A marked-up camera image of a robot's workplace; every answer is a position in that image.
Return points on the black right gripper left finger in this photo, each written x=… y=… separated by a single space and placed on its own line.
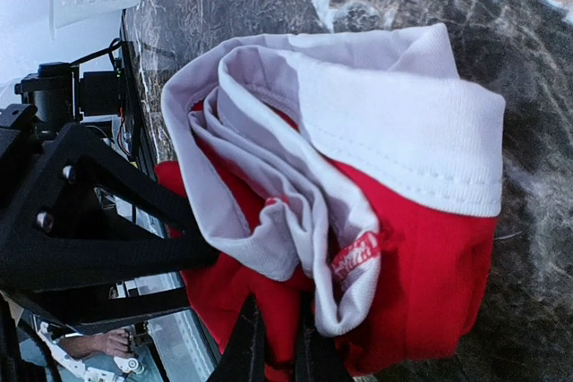
x=244 y=357

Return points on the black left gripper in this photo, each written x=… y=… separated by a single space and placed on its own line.
x=55 y=235

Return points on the person's hand behind glass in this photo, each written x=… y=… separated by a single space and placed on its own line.
x=115 y=343

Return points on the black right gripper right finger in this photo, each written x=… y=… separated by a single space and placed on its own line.
x=316 y=357

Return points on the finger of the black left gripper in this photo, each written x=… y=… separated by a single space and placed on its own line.
x=90 y=310

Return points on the red boxer briefs white trim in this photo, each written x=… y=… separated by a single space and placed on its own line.
x=356 y=175

